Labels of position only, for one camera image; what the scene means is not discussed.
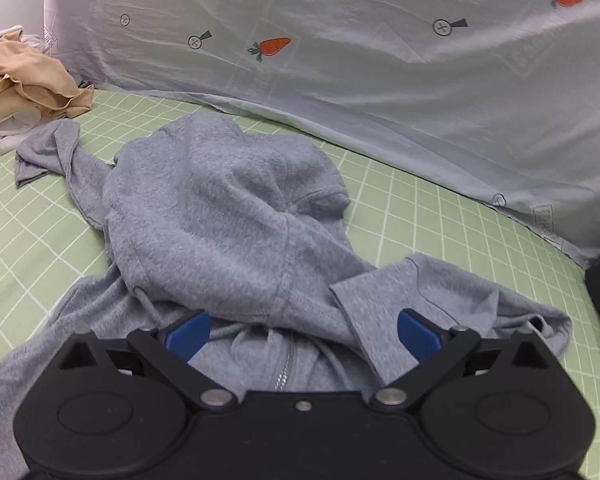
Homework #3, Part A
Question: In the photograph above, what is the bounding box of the beige garment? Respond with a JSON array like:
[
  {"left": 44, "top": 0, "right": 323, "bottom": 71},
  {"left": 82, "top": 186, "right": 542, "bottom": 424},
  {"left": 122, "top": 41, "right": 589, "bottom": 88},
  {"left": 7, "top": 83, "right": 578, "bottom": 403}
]
[{"left": 0, "top": 27, "right": 96, "bottom": 126}]

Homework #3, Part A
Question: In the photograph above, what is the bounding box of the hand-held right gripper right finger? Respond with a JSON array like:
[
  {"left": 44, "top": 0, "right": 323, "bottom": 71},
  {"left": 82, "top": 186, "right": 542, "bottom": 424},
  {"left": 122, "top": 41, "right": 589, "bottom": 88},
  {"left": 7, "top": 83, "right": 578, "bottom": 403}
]
[{"left": 371, "top": 307, "right": 561, "bottom": 413}]

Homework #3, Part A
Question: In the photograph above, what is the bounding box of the grey carrot print quilt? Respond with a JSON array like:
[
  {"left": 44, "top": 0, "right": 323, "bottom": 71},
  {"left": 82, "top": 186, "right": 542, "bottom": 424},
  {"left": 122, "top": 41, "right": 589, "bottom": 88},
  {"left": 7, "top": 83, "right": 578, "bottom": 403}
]
[{"left": 42, "top": 0, "right": 600, "bottom": 268}]

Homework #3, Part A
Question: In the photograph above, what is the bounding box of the green checked bed sheet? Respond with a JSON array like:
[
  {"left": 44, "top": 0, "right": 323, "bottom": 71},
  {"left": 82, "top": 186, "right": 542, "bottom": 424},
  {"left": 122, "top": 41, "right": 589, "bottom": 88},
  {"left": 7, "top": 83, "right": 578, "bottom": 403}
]
[{"left": 0, "top": 85, "right": 600, "bottom": 480}]

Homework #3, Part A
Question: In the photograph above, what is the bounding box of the grey zip hoodie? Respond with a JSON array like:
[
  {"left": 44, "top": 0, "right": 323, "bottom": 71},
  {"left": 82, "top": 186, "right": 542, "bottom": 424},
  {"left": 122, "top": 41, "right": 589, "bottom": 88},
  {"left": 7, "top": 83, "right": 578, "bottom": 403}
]
[{"left": 0, "top": 112, "right": 574, "bottom": 480}]

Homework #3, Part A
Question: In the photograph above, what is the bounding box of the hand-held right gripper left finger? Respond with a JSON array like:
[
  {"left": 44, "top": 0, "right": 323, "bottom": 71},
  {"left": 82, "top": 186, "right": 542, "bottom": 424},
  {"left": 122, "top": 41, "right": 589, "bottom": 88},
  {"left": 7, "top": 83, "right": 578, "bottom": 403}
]
[{"left": 51, "top": 310, "right": 241, "bottom": 413}]

